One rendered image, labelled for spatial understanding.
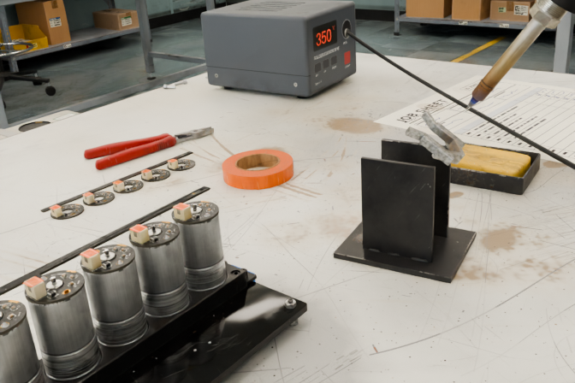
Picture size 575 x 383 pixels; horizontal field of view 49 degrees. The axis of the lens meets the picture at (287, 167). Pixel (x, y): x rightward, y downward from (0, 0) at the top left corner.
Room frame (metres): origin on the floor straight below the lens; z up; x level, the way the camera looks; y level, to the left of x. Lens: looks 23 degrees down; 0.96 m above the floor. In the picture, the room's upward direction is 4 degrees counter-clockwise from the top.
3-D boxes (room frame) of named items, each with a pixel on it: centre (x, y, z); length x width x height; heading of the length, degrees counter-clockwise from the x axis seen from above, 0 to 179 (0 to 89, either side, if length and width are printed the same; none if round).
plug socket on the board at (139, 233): (0.28, 0.07, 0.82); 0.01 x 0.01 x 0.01; 50
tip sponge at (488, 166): (0.46, -0.15, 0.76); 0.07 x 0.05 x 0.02; 56
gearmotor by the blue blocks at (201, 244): (0.30, 0.05, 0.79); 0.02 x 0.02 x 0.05
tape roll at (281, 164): (0.49, 0.02, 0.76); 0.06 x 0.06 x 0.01
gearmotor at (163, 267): (0.28, 0.07, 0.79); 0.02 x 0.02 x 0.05
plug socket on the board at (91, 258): (0.25, 0.09, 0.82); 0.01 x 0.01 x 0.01; 50
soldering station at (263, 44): (0.78, 0.00, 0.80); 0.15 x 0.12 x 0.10; 55
